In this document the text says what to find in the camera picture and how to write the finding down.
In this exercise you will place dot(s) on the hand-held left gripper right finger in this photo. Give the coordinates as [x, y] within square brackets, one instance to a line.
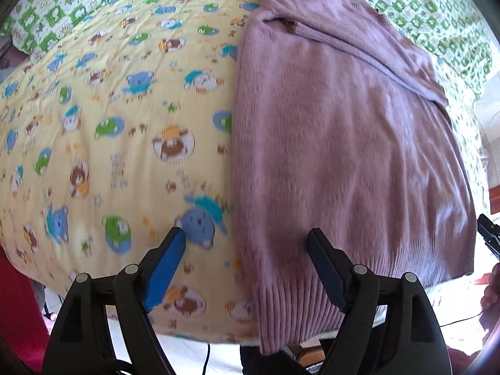
[326, 267]

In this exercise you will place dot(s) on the purple knit sweater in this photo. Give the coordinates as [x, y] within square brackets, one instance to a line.
[336, 144]

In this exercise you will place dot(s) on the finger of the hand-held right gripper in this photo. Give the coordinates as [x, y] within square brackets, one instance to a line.
[489, 232]

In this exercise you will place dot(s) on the red cloth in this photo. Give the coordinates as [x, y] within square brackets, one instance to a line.
[19, 304]

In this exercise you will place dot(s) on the yellow animal print blanket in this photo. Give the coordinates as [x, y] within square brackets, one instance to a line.
[117, 144]

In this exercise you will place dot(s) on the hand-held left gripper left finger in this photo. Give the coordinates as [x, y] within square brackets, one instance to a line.
[166, 267]

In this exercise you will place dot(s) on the green checkered bed sheet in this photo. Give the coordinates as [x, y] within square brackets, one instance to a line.
[429, 7]

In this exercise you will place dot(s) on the person's right hand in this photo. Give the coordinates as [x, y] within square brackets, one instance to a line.
[491, 293]

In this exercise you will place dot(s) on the wooden bed frame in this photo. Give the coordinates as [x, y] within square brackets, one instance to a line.
[308, 356]

